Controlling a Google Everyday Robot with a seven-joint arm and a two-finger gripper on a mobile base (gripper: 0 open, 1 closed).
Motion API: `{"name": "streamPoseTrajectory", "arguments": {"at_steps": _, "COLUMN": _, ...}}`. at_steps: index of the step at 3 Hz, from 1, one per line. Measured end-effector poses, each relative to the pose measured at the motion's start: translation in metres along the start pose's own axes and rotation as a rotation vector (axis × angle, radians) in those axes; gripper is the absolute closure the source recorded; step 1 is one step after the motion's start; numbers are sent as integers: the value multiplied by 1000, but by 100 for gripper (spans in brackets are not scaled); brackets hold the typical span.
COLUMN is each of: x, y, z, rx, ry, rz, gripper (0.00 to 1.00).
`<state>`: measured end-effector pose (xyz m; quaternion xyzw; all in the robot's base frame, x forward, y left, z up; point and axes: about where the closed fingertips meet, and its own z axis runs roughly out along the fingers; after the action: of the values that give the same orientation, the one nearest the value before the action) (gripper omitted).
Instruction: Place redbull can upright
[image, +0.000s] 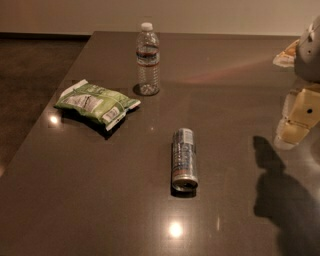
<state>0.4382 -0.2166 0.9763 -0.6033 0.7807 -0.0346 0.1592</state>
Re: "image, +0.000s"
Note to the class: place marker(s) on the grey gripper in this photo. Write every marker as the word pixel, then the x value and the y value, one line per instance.
pixel 309 55

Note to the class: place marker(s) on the silver redbull can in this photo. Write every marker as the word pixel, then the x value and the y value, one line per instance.
pixel 184 176

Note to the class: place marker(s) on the clear plastic water bottle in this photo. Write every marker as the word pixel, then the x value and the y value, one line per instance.
pixel 148 60

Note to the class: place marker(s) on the green snack bag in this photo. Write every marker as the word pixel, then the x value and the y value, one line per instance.
pixel 99 104

